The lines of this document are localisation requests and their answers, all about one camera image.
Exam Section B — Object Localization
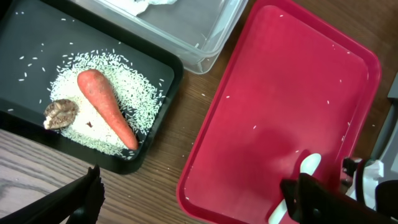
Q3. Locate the white plastic spoon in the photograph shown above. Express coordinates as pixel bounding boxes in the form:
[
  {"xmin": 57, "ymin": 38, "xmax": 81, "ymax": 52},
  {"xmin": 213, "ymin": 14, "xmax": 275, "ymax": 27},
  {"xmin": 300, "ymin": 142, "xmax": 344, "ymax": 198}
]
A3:
[{"xmin": 268, "ymin": 153, "xmax": 322, "ymax": 224}]

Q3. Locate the brown food scrap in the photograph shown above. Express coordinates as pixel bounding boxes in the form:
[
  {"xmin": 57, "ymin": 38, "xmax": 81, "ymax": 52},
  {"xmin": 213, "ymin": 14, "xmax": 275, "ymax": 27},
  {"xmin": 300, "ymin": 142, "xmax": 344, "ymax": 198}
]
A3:
[{"xmin": 44, "ymin": 99, "xmax": 78, "ymax": 129}]

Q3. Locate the white tissue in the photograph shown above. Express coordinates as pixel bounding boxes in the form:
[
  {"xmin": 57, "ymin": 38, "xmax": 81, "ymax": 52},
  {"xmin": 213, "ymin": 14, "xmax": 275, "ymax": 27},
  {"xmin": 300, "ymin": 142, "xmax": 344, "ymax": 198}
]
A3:
[{"xmin": 105, "ymin": 0, "xmax": 177, "ymax": 16}]

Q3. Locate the red serving tray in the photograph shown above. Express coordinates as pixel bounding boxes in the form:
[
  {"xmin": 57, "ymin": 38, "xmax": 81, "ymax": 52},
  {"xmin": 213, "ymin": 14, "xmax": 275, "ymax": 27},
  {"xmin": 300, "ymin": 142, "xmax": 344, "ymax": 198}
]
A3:
[{"xmin": 177, "ymin": 0, "xmax": 381, "ymax": 223}]

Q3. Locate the orange carrot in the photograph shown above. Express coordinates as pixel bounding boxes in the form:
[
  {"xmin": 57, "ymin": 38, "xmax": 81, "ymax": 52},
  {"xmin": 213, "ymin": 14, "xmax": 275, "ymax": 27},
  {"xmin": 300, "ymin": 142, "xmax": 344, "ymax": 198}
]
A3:
[{"xmin": 77, "ymin": 69, "xmax": 139, "ymax": 150}]

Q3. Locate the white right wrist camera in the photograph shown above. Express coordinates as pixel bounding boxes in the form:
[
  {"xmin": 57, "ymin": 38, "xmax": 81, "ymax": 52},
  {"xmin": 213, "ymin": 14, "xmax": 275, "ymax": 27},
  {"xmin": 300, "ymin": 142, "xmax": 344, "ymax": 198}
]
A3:
[{"xmin": 363, "ymin": 160, "xmax": 384, "ymax": 210}]

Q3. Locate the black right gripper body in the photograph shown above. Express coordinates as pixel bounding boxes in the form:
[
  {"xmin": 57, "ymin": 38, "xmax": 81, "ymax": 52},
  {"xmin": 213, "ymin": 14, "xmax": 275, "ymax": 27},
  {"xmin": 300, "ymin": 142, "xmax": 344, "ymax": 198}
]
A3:
[{"xmin": 339, "ymin": 157, "xmax": 364, "ymax": 199}]

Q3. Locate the grey dishwasher rack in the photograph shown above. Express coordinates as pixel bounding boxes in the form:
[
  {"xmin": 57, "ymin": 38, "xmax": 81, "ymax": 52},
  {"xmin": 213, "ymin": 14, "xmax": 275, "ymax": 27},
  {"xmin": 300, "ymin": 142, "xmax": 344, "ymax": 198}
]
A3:
[{"xmin": 371, "ymin": 75, "xmax": 398, "ymax": 182}]

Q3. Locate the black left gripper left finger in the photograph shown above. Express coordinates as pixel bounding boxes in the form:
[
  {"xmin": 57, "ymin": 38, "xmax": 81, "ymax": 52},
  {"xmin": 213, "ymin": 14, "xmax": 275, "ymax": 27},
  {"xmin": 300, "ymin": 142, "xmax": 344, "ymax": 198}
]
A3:
[{"xmin": 1, "ymin": 165, "xmax": 105, "ymax": 224}]

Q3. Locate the clear plastic bin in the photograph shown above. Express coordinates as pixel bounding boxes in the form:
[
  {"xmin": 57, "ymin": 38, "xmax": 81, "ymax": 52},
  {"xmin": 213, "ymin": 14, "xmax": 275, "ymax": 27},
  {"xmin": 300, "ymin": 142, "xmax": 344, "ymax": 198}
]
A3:
[{"xmin": 75, "ymin": 0, "xmax": 248, "ymax": 75}]

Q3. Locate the black tray bin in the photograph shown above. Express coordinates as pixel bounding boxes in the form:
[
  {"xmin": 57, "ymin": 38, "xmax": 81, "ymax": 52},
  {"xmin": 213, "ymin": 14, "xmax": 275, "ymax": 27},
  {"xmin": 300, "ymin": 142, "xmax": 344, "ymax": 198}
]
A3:
[{"xmin": 1, "ymin": 1, "xmax": 183, "ymax": 174}]

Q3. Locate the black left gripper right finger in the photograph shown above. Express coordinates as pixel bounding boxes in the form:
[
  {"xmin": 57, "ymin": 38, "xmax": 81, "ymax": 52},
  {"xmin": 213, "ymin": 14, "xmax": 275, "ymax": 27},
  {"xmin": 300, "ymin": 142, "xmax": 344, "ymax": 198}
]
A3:
[{"xmin": 280, "ymin": 174, "xmax": 392, "ymax": 224}]

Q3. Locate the white rice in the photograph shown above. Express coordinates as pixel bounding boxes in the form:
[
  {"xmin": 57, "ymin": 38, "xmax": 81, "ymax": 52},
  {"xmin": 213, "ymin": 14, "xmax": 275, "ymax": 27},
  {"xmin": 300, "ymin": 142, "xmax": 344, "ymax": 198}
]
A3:
[{"xmin": 44, "ymin": 50, "xmax": 163, "ymax": 156}]

